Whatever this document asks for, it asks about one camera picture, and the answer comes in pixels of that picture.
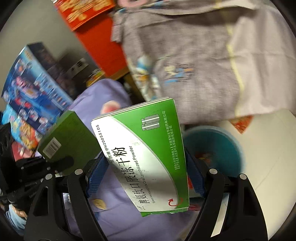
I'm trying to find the grey floral cloth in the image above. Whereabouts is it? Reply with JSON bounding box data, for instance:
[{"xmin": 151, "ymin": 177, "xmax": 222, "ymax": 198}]
[{"xmin": 112, "ymin": 0, "xmax": 296, "ymax": 126}]

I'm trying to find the orange cardboard box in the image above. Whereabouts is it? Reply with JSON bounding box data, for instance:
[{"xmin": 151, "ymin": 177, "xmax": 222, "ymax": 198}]
[{"xmin": 74, "ymin": 16, "xmax": 130, "ymax": 79}]

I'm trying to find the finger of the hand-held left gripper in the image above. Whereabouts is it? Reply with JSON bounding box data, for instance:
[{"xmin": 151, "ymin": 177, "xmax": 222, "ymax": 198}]
[{"xmin": 46, "ymin": 156, "xmax": 74, "ymax": 179}]

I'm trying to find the yellow and white packet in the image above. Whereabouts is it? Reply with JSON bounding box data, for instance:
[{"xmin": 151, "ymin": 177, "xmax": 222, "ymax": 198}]
[{"xmin": 87, "ymin": 68, "xmax": 105, "ymax": 85}]

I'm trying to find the dark green box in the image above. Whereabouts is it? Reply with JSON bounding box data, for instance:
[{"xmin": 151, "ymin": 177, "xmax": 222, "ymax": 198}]
[{"xmin": 37, "ymin": 110, "xmax": 102, "ymax": 176}]

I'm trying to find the dark blue toy box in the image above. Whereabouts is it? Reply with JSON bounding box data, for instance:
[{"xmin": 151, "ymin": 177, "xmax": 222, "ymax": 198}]
[{"xmin": 1, "ymin": 43, "xmax": 74, "ymax": 135}]

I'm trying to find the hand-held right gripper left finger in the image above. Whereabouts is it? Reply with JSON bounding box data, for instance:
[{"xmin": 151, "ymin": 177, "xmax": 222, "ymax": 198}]
[{"xmin": 23, "ymin": 154, "xmax": 109, "ymax": 241}]

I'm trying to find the light blue cartoon toy box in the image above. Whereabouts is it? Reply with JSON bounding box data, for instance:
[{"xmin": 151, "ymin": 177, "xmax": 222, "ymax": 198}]
[{"xmin": 1, "ymin": 105, "xmax": 44, "ymax": 151}]

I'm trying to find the white wall socket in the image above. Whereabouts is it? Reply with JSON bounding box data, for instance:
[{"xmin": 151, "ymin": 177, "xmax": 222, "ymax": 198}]
[{"xmin": 69, "ymin": 58, "xmax": 87, "ymax": 77}]

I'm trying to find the purple floral tablecloth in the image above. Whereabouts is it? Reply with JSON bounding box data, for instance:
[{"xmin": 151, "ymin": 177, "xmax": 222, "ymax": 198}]
[{"xmin": 62, "ymin": 79, "xmax": 201, "ymax": 234}]

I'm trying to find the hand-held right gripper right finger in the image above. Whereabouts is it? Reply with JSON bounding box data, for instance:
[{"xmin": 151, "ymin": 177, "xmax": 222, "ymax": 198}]
[{"xmin": 185, "ymin": 151, "xmax": 266, "ymax": 241}]

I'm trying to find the teal trash bin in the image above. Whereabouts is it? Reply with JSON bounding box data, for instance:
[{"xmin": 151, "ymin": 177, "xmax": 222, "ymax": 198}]
[{"xmin": 183, "ymin": 125, "xmax": 244, "ymax": 197}]

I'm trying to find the person's left hand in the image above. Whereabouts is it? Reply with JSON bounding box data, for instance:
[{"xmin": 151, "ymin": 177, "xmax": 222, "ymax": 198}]
[{"xmin": 7, "ymin": 203, "xmax": 28, "ymax": 219}]

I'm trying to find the green and white medicine box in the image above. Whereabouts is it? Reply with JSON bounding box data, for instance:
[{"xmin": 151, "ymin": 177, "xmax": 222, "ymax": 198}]
[{"xmin": 91, "ymin": 97, "xmax": 190, "ymax": 217}]

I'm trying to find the red printed box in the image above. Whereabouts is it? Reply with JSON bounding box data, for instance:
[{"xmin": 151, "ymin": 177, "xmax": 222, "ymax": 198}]
[{"xmin": 55, "ymin": 0, "xmax": 116, "ymax": 32}]

